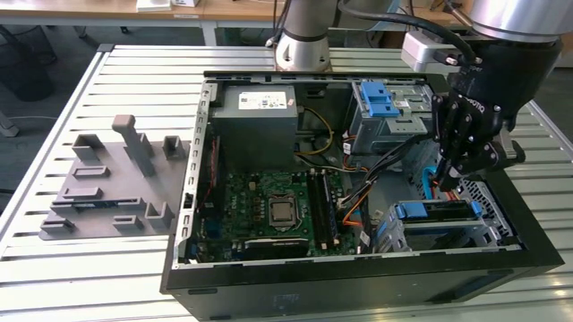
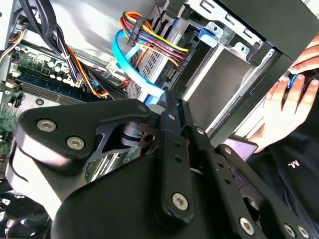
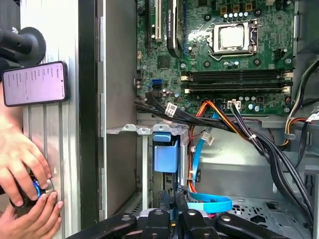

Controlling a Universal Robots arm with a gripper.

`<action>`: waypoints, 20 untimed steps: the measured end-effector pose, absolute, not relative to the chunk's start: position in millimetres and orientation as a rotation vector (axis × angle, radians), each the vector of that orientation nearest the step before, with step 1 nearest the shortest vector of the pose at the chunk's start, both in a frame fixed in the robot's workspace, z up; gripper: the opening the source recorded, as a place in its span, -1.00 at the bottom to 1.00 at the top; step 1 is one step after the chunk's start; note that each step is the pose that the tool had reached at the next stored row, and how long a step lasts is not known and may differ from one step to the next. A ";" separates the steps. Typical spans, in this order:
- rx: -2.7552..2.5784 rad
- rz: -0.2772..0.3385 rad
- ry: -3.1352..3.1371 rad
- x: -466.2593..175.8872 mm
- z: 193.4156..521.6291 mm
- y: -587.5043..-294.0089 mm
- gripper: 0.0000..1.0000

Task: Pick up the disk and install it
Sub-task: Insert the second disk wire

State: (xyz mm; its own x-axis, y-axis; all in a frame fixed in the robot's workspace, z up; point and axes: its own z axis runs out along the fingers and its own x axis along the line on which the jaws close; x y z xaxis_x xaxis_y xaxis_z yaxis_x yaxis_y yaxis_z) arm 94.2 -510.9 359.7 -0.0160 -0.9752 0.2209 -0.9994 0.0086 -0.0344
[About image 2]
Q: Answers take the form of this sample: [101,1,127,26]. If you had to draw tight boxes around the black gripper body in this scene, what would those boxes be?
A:
[50,154,240,239]

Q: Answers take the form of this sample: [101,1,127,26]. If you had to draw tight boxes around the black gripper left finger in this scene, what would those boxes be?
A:
[4,89,195,225]

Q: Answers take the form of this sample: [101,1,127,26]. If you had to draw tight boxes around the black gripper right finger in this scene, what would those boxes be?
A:
[177,99,315,239]

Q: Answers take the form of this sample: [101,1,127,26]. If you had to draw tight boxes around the round black tool blue ring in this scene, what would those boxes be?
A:
[283,69,319,105]

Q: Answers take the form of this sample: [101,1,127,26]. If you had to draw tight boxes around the person's left hand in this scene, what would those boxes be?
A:
[248,74,319,154]

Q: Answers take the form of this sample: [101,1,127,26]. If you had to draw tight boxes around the person's right hand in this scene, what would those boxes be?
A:
[290,34,319,75]

